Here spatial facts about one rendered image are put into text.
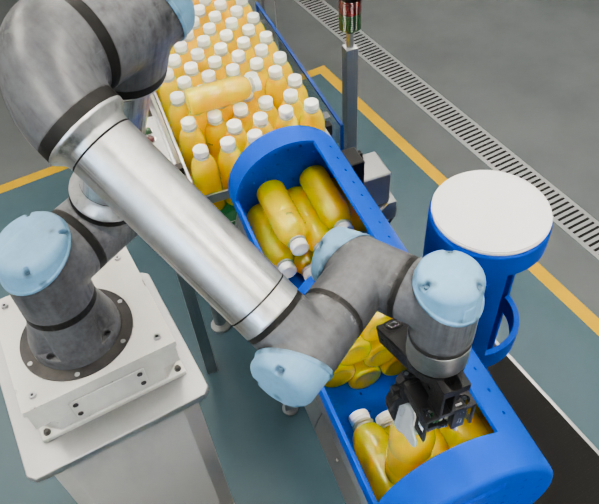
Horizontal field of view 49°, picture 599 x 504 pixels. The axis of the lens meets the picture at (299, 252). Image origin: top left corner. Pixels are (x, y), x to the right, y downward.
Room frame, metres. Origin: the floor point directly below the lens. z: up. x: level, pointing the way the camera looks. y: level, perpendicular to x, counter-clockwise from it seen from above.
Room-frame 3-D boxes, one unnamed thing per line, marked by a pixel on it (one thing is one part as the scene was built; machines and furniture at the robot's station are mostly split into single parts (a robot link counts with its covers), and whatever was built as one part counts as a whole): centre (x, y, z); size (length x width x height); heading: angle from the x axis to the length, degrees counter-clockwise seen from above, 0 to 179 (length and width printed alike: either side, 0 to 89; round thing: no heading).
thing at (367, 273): (0.47, -0.06, 1.56); 0.11 x 0.11 x 0.08; 53
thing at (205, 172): (1.30, 0.22, 0.99); 0.07 x 0.07 x 0.19
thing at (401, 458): (0.44, -0.15, 1.17); 0.07 x 0.07 x 0.19
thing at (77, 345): (0.66, 0.39, 1.30); 0.15 x 0.15 x 0.10
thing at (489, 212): (1.06, -0.46, 1.03); 0.28 x 0.28 x 0.01
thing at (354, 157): (1.33, -0.15, 0.95); 0.10 x 0.07 x 0.10; 107
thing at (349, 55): (1.70, -0.20, 0.55); 0.04 x 0.04 x 1.10; 17
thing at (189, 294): (1.34, 0.37, 0.50); 0.04 x 0.04 x 1.00; 17
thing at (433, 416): (0.41, -0.16, 1.41); 0.09 x 0.08 x 0.12; 17
